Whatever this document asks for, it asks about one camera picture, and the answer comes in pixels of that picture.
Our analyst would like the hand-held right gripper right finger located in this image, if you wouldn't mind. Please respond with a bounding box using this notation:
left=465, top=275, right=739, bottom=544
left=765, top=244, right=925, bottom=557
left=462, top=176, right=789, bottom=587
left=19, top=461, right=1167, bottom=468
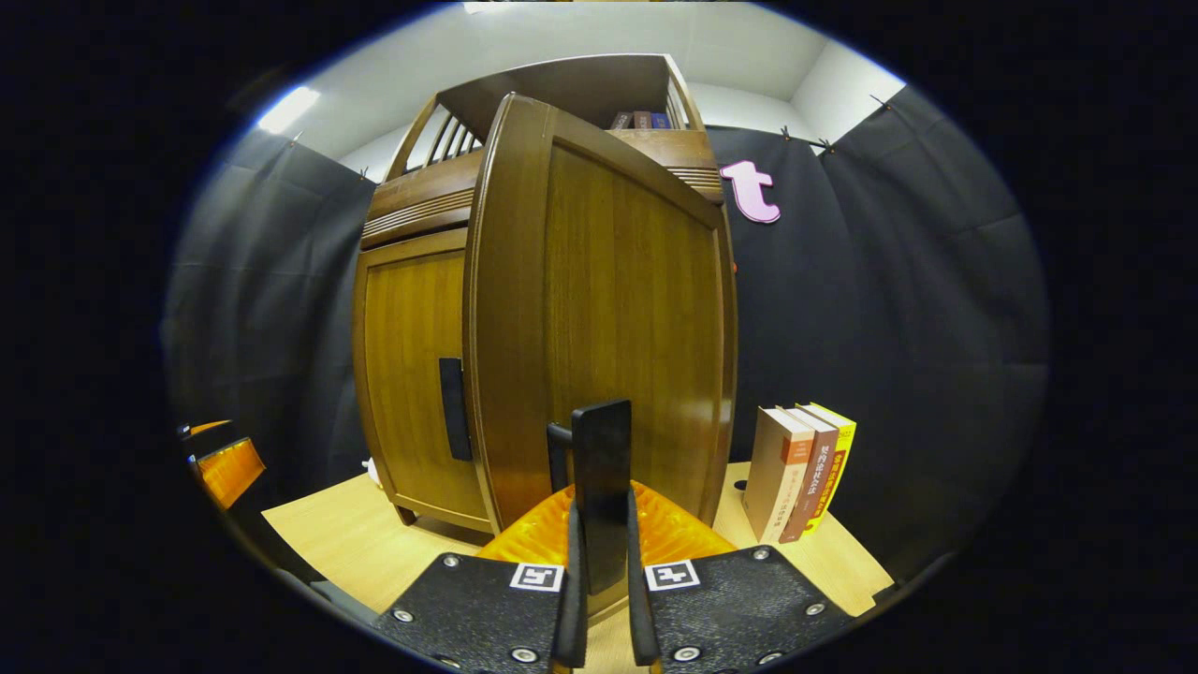
left=625, top=482, right=855, bottom=670

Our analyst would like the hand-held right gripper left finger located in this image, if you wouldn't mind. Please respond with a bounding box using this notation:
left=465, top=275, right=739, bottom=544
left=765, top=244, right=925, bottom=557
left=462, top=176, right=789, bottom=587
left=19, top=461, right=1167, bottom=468
left=374, top=482, right=591, bottom=670

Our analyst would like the black door handle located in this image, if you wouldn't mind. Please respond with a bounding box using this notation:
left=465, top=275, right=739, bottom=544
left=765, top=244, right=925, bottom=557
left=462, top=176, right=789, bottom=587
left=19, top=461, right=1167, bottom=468
left=439, top=357, right=474, bottom=462
left=547, top=399, right=633, bottom=595

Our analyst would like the wooden shoe cabinet door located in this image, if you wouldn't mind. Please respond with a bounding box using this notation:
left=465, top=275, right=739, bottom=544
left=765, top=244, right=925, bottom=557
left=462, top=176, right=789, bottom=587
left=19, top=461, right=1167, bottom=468
left=462, top=92, right=738, bottom=623
left=352, top=227, right=497, bottom=535

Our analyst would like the wooden double-door shoe cabinet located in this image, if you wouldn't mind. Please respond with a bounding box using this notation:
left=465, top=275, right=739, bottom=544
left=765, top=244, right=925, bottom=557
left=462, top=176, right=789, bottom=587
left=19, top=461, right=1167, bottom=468
left=352, top=53, right=726, bottom=549

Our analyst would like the wooden cabinet drawer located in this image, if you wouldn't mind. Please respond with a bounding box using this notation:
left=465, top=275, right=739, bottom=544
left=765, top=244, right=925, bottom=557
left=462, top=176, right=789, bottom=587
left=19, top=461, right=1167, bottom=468
left=360, top=129, right=726, bottom=252

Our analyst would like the beige book orange label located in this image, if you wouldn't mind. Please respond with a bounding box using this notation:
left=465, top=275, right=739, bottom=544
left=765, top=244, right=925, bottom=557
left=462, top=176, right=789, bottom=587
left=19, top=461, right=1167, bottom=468
left=742, top=406, right=815, bottom=546

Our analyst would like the reddish brown book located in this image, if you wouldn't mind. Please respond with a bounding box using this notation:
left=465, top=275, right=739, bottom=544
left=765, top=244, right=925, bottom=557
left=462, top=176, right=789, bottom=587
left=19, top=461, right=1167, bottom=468
left=779, top=406, right=840, bottom=544

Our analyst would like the yellow book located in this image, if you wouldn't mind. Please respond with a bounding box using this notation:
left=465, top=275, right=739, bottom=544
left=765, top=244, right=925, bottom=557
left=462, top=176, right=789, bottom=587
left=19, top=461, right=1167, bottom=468
left=800, top=403, right=857, bottom=536

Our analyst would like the ceiling light panel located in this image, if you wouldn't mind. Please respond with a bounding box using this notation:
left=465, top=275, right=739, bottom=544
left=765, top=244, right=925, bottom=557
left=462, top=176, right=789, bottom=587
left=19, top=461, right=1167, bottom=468
left=256, top=86, right=321, bottom=135

